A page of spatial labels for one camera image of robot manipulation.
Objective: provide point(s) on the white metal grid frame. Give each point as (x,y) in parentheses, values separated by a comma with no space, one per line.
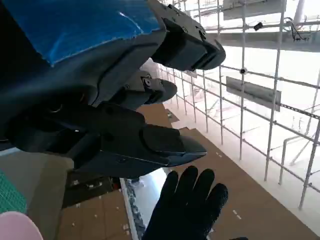
(242,71)

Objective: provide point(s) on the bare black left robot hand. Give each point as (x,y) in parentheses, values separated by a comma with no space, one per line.
(75,100)

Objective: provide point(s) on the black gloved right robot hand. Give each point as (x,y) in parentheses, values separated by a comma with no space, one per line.
(185,207)

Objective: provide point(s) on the green cutting mat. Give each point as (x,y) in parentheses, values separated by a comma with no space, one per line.
(10,192)

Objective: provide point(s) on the pink bowl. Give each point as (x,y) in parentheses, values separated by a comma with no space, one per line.
(15,227)

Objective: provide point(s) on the grey panel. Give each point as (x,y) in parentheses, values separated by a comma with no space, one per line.
(250,10)
(250,91)

